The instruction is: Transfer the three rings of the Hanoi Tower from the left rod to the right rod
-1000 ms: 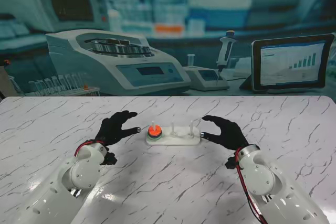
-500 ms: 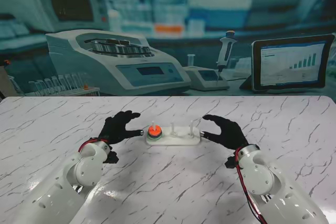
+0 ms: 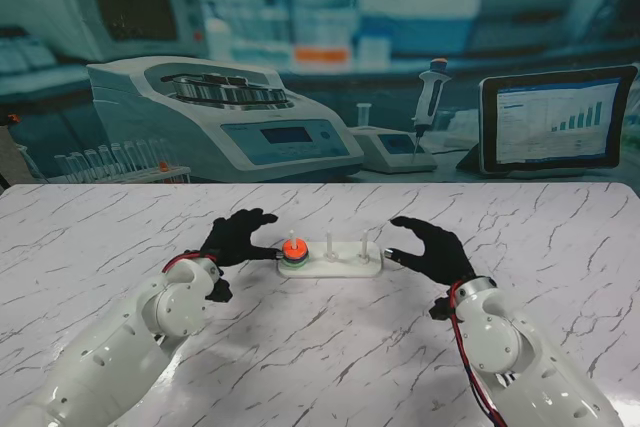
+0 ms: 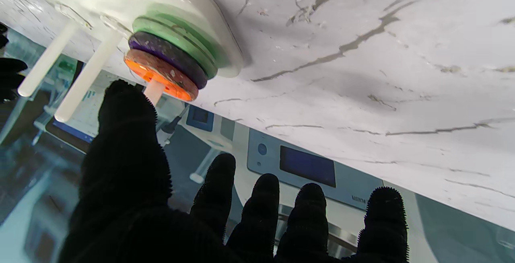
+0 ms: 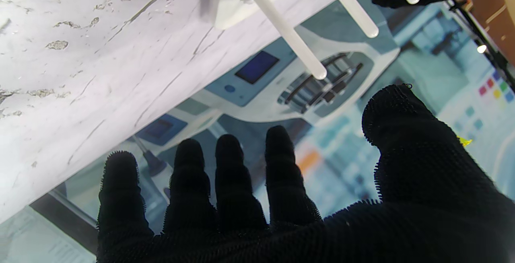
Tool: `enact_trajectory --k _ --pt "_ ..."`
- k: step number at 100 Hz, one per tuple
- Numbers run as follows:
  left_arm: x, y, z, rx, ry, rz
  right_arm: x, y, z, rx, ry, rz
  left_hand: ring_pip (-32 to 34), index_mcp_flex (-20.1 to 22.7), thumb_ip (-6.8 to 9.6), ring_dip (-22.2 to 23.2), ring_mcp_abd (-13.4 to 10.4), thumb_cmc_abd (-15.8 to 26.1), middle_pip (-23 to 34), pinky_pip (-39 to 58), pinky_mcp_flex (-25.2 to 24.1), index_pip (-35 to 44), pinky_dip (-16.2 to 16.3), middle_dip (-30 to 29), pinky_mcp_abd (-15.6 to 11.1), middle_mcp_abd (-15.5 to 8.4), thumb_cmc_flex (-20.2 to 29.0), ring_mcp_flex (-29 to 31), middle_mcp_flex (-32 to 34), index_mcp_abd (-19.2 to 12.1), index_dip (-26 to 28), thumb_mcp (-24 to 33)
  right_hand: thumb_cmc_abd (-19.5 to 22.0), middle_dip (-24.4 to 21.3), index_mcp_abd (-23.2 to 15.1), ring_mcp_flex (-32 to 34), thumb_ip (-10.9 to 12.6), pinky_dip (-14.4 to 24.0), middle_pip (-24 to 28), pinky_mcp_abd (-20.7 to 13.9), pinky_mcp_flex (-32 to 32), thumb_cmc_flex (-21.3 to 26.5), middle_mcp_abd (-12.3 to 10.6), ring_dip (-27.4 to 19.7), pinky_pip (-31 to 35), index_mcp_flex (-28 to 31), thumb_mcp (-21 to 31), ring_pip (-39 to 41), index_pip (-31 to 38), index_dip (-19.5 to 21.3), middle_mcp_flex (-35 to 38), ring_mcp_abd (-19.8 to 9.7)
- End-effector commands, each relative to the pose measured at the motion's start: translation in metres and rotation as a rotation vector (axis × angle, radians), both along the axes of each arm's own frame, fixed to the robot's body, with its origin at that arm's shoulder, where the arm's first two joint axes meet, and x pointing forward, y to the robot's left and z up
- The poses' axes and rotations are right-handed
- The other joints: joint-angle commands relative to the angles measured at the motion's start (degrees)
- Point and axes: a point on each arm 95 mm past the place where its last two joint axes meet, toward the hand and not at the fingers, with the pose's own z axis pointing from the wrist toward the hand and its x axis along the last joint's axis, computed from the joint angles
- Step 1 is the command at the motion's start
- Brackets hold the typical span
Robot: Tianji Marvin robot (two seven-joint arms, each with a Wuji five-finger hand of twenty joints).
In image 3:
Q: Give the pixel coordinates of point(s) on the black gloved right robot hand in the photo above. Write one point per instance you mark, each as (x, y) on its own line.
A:
(445, 257)

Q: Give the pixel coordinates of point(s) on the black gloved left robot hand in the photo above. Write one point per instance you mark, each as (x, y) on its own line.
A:
(230, 242)

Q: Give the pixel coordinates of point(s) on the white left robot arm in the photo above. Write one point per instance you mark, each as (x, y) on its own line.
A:
(100, 357)

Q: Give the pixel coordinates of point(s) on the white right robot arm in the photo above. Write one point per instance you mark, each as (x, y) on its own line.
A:
(525, 362)

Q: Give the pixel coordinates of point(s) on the white Hanoi tower base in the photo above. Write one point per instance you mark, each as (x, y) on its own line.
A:
(345, 269)

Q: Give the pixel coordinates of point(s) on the printed laboratory backdrop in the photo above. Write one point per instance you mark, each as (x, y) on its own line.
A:
(320, 47)

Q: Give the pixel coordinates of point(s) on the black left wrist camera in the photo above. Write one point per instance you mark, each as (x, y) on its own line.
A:
(219, 292)

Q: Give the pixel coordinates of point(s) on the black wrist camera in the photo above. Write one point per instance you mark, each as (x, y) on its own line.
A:
(219, 292)
(441, 309)

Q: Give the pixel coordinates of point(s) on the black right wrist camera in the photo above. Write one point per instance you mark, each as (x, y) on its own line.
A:
(441, 309)

